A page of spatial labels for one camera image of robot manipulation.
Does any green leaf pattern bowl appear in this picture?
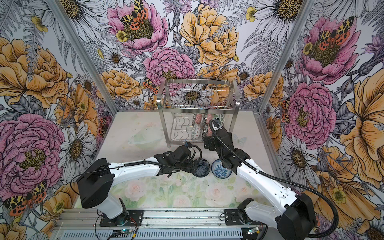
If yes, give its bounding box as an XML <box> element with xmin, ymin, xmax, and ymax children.
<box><xmin>214</xmin><ymin>114</ymin><xmax>225</xmax><ymax>126</ymax></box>

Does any teal geometric pattern bowl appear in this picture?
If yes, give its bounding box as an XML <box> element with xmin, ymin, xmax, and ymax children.
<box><xmin>192</xmin><ymin>124</ymin><xmax>202</xmax><ymax>140</ymax></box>

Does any black white floral bowl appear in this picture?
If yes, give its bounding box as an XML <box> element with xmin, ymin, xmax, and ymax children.
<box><xmin>203</xmin><ymin>114</ymin><xmax>213</xmax><ymax>125</ymax></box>

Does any dark blue floral bowl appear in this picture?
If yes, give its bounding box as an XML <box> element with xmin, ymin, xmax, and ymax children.
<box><xmin>194</xmin><ymin>159</ymin><xmax>211</xmax><ymax>178</ymax></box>

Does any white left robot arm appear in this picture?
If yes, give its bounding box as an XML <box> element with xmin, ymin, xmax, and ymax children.
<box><xmin>76</xmin><ymin>142</ymin><xmax>203</xmax><ymax>227</ymax></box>

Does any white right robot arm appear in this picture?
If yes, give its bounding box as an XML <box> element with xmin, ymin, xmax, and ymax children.
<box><xmin>204</xmin><ymin>129</ymin><xmax>317</xmax><ymax>240</ymax></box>

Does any steel two-tier dish rack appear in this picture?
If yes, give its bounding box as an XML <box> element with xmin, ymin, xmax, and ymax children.
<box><xmin>157</xmin><ymin>79</ymin><xmax>241</xmax><ymax>147</ymax></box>

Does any white blue dotted bowl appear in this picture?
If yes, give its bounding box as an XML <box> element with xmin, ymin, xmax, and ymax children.
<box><xmin>211</xmin><ymin>159</ymin><xmax>232</xmax><ymax>179</ymax></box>

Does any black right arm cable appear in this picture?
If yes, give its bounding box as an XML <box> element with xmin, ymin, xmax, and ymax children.
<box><xmin>208</xmin><ymin>119</ymin><xmax>340</xmax><ymax>238</ymax></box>

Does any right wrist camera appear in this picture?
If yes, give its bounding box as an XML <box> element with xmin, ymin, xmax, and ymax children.
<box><xmin>210</xmin><ymin>120</ymin><xmax>223</xmax><ymax>132</ymax></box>

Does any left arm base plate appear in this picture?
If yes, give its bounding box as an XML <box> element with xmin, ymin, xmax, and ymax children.
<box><xmin>99</xmin><ymin>210</ymin><xmax>144</xmax><ymax>227</ymax></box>

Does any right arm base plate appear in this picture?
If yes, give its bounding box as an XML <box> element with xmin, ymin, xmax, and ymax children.
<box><xmin>220</xmin><ymin>209</ymin><xmax>262</xmax><ymax>226</ymax></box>

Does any white vented cable duct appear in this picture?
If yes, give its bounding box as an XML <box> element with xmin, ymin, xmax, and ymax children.
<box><xmin>59</xmin><ymin>227</ymin><xmax>244</xmax><ymax>240</ymax></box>

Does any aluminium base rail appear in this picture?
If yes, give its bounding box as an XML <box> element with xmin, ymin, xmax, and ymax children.
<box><xmin>53</xmin><ymin>206</ymin><xmax>271</xmax><ymax>229</ymax></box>

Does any aluminium left corner post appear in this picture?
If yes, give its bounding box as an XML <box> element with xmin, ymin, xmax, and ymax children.
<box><xmin>47</xmin><ymin>1</ymin><xmax>119</xmax><ymax>115</ymax></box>

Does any aluminium corner post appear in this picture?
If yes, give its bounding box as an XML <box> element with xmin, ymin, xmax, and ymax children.
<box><xmin>47</xmin><ymin>1</ymin><xmax>119</xmax><ymax>115</ymax></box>
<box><xmin>257</xmin><ymin>0</ymin><xmax>315</xmax><ymax>115</ymax></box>

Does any aluminium right corner post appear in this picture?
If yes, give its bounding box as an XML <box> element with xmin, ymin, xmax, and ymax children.
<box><xmin>257</xmin><ymin>0</ymin><xmax>315</xmax><ymax>115</ymax></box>

